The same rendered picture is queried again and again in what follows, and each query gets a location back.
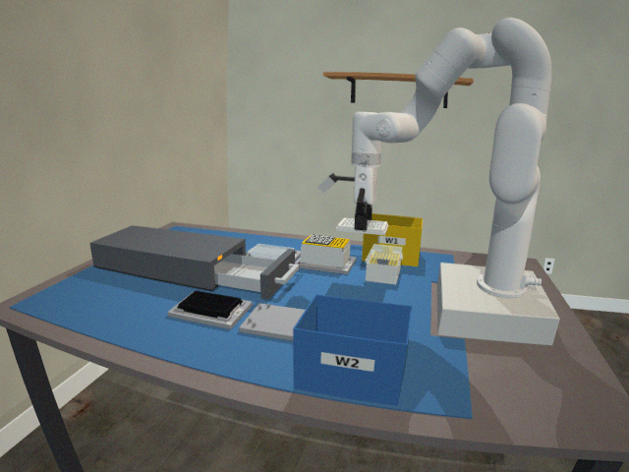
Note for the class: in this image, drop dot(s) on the yellow waste bin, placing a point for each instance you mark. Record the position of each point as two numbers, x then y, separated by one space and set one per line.
407 237

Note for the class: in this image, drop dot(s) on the blue open-top bin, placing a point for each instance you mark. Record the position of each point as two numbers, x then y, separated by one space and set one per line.
351 366

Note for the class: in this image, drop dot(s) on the blue bench mat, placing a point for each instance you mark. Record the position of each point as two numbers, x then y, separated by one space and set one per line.
131 312

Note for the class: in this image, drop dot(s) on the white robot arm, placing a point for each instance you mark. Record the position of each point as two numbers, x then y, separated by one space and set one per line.
519 131

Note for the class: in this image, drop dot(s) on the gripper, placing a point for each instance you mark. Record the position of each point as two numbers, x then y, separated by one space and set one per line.
364 190

